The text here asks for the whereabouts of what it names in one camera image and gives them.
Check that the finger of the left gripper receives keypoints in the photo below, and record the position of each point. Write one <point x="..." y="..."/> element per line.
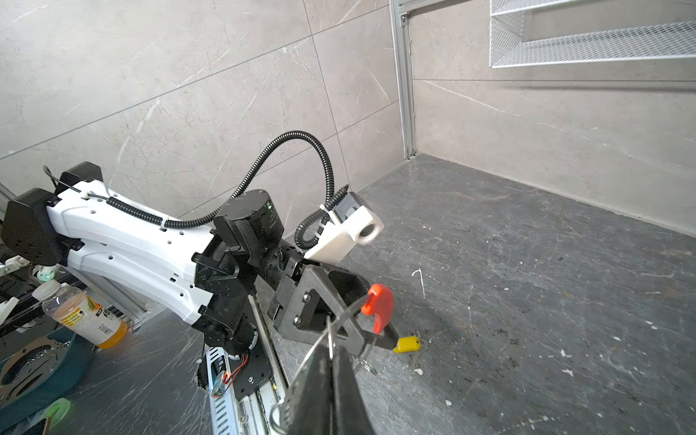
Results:
<point x="309" y="309"/>
<point x="350" y="289"/>

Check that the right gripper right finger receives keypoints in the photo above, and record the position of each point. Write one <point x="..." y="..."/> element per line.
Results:
<point x="349" y="414"/>

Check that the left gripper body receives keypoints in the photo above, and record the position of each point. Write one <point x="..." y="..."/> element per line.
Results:
<point x="283" y="269"/>

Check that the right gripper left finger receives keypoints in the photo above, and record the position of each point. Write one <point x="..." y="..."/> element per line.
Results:
<point x="308" y="404"/>

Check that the metal keyring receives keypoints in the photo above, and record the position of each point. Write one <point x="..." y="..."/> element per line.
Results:
<point x="329" y="338"/>

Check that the yellow tagged key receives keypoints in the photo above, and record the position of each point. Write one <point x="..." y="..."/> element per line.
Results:
<point x="411" y="347"/>

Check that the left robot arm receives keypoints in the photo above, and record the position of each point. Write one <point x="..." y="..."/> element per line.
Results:
<point x="205" y="270"/>

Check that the plastic juice bottle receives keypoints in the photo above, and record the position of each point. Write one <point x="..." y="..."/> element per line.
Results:
<point x="76" y="310"/>

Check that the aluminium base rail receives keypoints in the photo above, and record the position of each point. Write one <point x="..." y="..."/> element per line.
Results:
<point x="261" y="387"/>

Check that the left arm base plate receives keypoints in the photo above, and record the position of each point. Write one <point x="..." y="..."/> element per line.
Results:
<point x="239" y="370"/>

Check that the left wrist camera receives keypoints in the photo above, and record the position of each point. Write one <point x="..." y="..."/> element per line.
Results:
<point x="351" y="223"/>

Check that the slotted cable duct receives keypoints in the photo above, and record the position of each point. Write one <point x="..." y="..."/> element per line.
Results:
<point x="223" y="406"/>

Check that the teal tray with ring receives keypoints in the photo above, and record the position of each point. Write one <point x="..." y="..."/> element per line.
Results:
<point x="40" y="373"/>

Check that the white wire mesh basket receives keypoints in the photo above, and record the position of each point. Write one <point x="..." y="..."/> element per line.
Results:
<point x="509" y="49"/>

